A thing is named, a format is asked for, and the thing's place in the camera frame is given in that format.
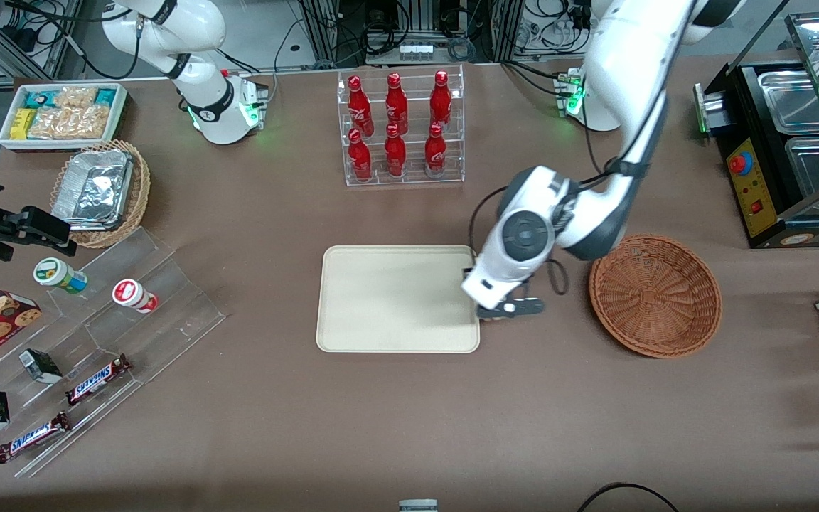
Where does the light tan wicker basket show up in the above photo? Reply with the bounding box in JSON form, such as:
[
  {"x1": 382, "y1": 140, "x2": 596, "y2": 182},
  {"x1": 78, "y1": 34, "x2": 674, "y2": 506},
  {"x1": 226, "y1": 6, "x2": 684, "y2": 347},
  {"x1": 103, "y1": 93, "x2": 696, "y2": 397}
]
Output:
[{"x1": 50, "y1": 139, "x2": 151, "y2": 250}]

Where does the beige rectangular serving tray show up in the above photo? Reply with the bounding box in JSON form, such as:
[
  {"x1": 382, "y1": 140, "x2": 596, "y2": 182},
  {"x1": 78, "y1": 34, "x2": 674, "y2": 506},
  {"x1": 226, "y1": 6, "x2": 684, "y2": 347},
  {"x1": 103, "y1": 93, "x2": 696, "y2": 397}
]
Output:
[{"x1": 316, "y1": 245, "x2": 481, "y2": 354}]

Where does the brown round wicker basket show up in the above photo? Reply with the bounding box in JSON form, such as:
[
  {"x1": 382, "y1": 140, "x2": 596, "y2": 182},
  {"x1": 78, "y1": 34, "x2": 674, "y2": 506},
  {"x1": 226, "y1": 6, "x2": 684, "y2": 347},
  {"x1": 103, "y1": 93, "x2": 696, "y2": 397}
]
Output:
[{"x1": 589, "y1": 235, "x2": 723, "y2": 358}]

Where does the green label yogurt cup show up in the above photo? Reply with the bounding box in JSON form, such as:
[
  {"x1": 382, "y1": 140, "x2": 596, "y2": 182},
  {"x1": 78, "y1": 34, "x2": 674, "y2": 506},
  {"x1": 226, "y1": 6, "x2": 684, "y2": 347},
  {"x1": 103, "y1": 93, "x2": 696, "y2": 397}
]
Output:
[{"x1": 33, "y1": 257, "x2": 89, "y2": 295}]

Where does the silver foil container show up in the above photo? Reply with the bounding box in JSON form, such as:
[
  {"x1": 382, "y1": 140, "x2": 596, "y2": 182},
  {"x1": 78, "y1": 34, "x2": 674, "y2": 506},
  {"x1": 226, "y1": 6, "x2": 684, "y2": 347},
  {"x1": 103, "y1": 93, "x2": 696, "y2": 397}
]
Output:
[{"x1": 51, "y1": 149, "x2": 134, "y2": 231}]

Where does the white rectangular snack bin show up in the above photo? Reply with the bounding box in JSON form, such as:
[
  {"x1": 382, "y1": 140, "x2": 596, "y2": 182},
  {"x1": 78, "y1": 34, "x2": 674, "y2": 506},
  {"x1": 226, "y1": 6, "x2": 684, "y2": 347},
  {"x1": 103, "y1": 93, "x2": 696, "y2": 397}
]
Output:
[{"x1": 0, "y1": 82, "x2": 129, "y2": 153}]

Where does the yellow snack packet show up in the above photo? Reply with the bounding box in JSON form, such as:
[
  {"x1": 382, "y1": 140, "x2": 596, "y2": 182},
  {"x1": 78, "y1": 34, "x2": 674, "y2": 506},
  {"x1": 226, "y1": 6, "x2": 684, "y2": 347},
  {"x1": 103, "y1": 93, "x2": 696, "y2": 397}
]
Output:
[{"x1": 10, "y1": 108, "x2": 37, "y2": 141}]

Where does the clear cracker bag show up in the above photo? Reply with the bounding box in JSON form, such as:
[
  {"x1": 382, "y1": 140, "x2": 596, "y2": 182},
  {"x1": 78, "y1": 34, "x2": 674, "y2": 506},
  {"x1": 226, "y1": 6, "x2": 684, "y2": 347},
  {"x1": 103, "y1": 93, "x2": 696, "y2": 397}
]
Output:
[
  {"x1": 28, "y1": 105, "x2": 112, "y2": 141},
  {"x1": 54, "y1": 87, "x2": 99, "y2": 111}
]

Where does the red label yogurt cup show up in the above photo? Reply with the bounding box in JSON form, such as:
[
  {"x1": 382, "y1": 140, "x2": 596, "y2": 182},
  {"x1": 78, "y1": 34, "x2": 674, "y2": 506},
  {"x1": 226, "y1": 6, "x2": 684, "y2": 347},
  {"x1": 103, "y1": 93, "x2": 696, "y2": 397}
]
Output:
[{"x1": 112, "y1": 279, "x2": 159, "y2": 314}]

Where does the Snickers chocolate bar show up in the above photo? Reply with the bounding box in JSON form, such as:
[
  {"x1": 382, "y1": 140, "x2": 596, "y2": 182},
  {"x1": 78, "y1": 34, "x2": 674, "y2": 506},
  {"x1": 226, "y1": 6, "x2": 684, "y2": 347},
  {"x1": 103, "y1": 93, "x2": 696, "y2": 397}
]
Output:
[
  {"x1": 65, "y1": 353, "x2": 132, "y2": 407},
  {"x1": 0, "y1": 411, "x2": 71, "y2": 464}
]

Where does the clear acrylic stepped stand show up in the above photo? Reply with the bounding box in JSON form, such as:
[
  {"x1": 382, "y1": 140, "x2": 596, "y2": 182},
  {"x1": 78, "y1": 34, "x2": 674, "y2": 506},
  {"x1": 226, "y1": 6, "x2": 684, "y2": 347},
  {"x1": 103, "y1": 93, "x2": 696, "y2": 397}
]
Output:
[{"x1": 0, "y1": 226, "x2": 227, "y2": 479}]

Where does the clear acrylic bottle rack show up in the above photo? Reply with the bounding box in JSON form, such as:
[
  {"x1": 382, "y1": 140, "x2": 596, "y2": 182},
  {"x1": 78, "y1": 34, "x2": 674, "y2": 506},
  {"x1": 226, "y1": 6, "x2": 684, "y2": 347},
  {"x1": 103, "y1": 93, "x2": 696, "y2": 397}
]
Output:
[{"x1": 337, "y1": 64, "x2": 466, "y2": 188}]

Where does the red Coca-Cola bottle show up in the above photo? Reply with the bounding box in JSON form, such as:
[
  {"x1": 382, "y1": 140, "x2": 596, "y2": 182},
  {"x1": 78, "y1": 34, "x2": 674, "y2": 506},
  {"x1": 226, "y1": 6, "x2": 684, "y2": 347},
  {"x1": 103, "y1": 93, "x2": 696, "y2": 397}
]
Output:
[
  {"x1": 384, "y1": 124, "x2": 407, "y2": 178},
  {"x1": 348, "y1": 128, "x2": 373, "y2": 182},
  {"x1": 348, "y1": 75, "x2": 375, "y2": 137},
  {"x1": 424, "y1": 123, "x2": 447, "y2": 177},
  {"x1": 429, "y1": 70, "x2": 453, "y2": 130},
  {"x1": 384, "y1": 73, "x2": 409, "y2": 136}
]

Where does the black food warmer appliance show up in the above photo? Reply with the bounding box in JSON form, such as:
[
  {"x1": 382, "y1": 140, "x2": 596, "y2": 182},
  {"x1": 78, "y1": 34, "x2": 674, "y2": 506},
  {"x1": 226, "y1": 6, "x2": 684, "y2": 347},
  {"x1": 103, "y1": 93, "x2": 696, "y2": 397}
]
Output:
[{"x1": 694, "y1": 11, "x2": 819, "y2": 250}]

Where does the black cable loop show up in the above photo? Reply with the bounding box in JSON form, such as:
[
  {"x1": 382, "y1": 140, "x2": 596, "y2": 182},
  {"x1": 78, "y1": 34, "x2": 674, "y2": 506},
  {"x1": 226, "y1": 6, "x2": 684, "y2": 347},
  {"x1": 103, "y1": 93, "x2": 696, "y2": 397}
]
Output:
[{"x1": 579, "y1": 482, "x2": 680, "y2": 512}]

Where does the aluminium frame with cables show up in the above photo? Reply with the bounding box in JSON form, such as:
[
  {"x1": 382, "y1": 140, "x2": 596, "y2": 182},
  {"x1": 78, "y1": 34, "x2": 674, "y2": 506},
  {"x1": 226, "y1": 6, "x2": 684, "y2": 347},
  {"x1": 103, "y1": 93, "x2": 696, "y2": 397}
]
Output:
[{"x1": 296, "y1": 0, "x2": 595, "y2": 68}]

